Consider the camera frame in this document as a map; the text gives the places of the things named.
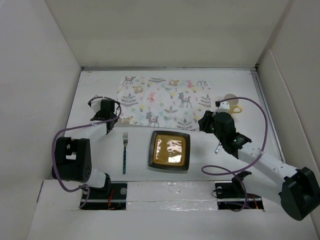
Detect animal print cloth placemat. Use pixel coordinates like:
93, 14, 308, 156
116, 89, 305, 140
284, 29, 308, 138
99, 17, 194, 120
117, 76, 213, 131

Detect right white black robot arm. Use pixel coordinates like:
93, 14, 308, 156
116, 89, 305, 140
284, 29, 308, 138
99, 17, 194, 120
198, 110, 320, 221

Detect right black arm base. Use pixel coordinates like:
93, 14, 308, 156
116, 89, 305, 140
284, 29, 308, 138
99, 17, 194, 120
211, 177, 265, 212

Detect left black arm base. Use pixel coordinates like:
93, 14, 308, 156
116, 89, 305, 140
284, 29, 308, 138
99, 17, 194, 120
80, 182, 128, 211

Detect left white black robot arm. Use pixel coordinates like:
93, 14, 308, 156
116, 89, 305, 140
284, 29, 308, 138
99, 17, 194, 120
51, 96, 122, 199

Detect yellow ceramic mug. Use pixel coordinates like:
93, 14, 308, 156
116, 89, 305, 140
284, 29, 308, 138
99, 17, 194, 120
224, 94, 243, 114

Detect square black yellow plate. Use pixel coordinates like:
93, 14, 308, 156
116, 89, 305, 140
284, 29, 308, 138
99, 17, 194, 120
148, 130, 191, 171

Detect knife with blue handle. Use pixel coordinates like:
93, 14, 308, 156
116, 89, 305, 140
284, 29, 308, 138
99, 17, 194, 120
215, 142, 222, 154

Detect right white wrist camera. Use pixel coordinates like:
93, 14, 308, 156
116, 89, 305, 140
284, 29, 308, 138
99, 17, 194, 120
215, 101, 230, 112

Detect fork with teal handle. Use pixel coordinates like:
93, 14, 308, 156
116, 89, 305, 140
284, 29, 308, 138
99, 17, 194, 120
122, 132, 129, 175

